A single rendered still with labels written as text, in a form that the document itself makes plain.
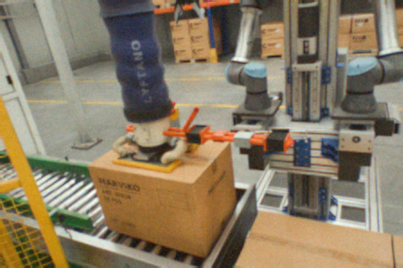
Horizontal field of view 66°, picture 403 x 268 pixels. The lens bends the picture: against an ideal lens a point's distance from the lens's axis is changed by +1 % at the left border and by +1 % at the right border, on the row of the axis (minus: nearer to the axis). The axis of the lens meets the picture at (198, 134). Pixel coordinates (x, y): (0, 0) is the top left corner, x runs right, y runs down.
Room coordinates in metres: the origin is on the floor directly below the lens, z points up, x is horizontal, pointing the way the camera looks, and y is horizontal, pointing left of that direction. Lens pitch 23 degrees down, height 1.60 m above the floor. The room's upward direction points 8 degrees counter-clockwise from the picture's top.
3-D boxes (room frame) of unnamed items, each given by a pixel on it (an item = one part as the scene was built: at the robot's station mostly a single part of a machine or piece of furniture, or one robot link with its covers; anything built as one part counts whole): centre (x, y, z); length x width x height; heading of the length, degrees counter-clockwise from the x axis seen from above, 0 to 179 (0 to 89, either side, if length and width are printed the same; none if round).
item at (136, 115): (1.37, 0.21, 1.19); 0.23 x 0.23 x 0.04
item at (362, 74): (1.37, -0.79, 1.20); 0.13 x 0.12 x 0.14; 91
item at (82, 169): (2.19, 1.09, 0.60); 1.60 x 0.10 x 0.09; 61
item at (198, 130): (1.24, 0.00, 1.08); 0.10 x 0.08 x 0.06; 148
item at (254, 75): (1.61, -0.34, 1.20); 0.13 x 0.12 x 0.14; 31
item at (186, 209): (1.38, 0.20, 0.75); 0.60 x 0.40 x 0.40; 59
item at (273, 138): (1.05, -0.29, 1.08); 0.08 x 0.07 x 0.05; 58
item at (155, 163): (1.29, 0.26, 0.97); 0.34 x 0.10 x 0.05; 58
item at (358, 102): (1.36, -0.78, 1.09); 0.15 x 0.15 x 0.10
